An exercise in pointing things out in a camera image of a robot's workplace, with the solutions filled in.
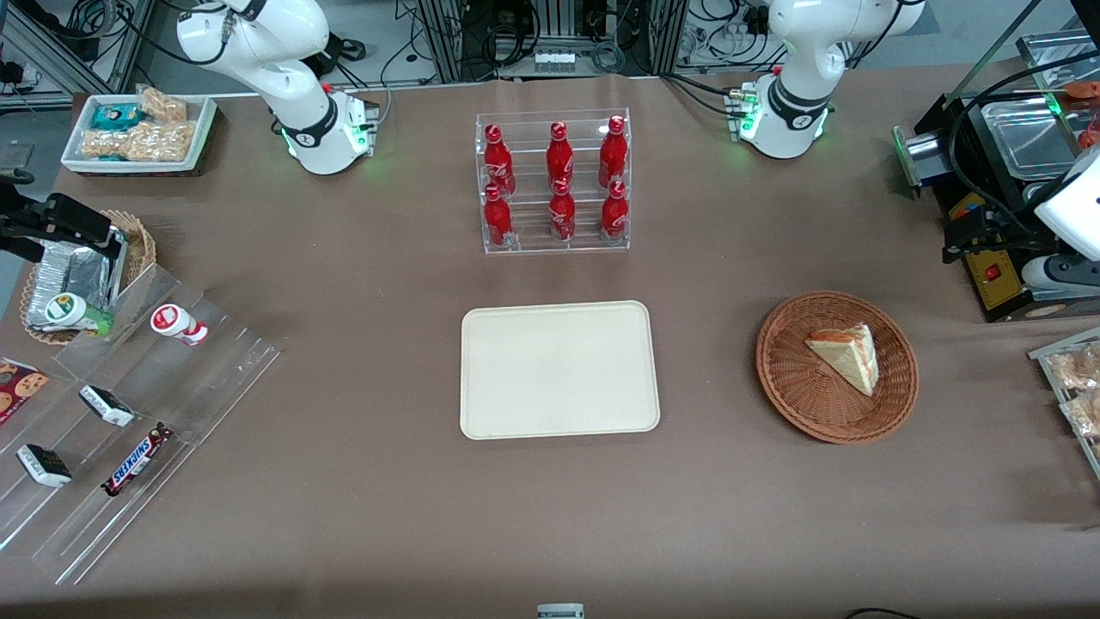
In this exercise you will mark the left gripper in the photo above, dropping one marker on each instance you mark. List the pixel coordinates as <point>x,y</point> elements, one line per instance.
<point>1007,229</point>

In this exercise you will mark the triangular sandwich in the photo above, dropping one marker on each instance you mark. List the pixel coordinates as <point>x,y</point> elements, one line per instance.
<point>846,357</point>

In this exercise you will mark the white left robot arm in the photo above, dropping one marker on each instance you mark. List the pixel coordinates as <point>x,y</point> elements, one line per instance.
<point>799,52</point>

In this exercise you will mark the deep brown wicker basket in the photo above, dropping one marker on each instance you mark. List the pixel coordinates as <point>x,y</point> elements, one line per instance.
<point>142,245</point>

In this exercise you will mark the grey snack tray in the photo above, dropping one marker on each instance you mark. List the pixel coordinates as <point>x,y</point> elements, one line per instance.
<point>1041,361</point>

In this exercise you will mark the metal tray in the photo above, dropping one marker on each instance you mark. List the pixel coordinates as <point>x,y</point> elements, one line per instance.
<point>1057,56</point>

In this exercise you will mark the shallow round brown wicker basket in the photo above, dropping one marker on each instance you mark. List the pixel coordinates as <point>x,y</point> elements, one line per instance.
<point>799,387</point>

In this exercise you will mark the cream rectangular tray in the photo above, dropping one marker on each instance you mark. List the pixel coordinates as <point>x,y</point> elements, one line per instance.
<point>559,370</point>

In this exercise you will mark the aluminium foil container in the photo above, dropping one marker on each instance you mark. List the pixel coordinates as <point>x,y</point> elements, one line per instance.
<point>73,275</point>

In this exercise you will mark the black food warmer machine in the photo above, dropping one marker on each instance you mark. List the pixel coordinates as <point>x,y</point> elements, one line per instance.
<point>1005,297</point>

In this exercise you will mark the rice cracker packet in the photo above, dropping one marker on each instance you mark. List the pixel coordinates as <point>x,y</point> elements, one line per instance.
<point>163,105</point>
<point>103,144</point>
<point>163,142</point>

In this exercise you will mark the green capped yoghurt bottle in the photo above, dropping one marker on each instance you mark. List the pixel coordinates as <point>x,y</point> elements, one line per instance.
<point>69,309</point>

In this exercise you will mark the silver cylinder with green light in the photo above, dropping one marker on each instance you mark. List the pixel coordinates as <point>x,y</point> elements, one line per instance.
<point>919,159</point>

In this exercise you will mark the steel food pan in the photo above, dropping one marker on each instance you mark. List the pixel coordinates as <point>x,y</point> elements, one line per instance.
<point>1027,137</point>

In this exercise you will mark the teal snack packet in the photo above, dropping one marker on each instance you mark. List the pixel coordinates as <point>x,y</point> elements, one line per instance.
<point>116,116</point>

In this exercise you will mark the red capped yoghurt bottle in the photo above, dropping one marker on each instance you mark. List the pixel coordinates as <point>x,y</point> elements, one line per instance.
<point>176,322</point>

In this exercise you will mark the white rectangular snack bin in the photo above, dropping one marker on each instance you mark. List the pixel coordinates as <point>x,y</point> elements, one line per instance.
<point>203,129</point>

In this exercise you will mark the chocolate chip cookie packet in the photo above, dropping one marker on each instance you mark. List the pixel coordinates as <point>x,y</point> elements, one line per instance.
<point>17,387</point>

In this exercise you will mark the clear pastry packet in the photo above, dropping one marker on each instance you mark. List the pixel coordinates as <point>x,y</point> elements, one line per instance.
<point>1084,414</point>
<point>1078,370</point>

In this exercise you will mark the orange food piece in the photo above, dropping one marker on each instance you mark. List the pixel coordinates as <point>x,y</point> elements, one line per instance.
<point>1084,88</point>

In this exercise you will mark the black white snack bar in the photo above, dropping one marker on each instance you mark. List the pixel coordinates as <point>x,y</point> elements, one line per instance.
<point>45,465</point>
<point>107,406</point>

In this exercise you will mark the clear acrylic stepped shelf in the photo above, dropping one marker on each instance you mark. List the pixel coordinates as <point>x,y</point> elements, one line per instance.
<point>223,370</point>

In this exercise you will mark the Snickers chocolate bar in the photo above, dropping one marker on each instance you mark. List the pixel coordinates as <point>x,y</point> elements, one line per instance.
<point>137,460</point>

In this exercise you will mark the red cola bottle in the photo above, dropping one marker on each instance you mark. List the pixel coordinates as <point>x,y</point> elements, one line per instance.
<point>497,219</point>
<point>613,153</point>
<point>614,215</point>
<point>562,215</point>
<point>497,163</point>
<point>559,155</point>

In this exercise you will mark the aluminium equipment rack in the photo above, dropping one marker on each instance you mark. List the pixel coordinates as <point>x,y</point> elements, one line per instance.
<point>445,39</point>

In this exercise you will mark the clear acrylic bottle rack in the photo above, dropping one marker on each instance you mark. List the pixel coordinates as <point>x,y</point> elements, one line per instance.
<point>533,241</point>

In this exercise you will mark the white power strip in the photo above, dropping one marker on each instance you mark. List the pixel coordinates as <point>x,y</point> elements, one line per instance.
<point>554,62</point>

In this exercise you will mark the white label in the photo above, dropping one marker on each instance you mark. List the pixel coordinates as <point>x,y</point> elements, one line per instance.
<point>560,611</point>

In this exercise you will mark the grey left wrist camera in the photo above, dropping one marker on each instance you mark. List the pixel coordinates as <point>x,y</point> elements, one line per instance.
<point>1061,272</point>

